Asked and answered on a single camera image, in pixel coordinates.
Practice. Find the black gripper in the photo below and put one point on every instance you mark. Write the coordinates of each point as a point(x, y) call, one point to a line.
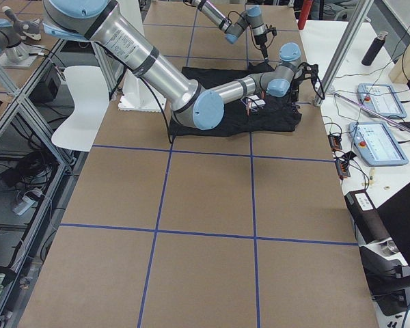
point(262, 46)

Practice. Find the black t-shirt with logo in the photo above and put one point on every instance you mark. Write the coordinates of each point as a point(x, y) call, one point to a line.
point(275, 115)

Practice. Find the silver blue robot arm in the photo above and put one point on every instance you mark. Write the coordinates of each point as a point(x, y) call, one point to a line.
point(192, 105)
point(251, 19)

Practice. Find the red fire extinguisher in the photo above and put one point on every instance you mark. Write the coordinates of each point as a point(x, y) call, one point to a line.
point(305, 12)

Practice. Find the orange circuit board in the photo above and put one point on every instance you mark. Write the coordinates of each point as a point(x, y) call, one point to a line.
point(335, 142)

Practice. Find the black water bottle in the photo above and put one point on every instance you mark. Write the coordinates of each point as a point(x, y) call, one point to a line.
point(374, 49)

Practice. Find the metal reacher grabber tool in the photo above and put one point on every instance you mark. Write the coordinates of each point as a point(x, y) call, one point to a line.
point(371, 112)

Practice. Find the far teach pendant tablet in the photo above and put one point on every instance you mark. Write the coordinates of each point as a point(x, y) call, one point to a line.
point(382, 99)

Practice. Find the teach pendant tablet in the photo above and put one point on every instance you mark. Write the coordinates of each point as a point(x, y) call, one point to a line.
point(382, 99)
point(375, 144)

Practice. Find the near teach pendant tablet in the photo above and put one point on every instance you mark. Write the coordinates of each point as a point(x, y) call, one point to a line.
point(375, 144)

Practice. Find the white plastic chair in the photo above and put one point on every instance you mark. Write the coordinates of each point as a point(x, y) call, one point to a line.
point(90, 95)

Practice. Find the black box with label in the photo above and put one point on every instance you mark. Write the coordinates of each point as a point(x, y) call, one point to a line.
point(368, 226)

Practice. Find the black monitor on stand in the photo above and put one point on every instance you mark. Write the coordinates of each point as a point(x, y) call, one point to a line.
point(388, 280)

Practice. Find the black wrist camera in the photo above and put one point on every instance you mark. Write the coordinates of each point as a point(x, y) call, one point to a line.
point(308, 72)
point(270, 29)

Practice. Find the aluminium frame post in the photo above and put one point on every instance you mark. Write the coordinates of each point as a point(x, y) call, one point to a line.
point(352, 28)

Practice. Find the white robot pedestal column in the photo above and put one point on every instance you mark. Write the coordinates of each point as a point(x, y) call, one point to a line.
point(135, 95)

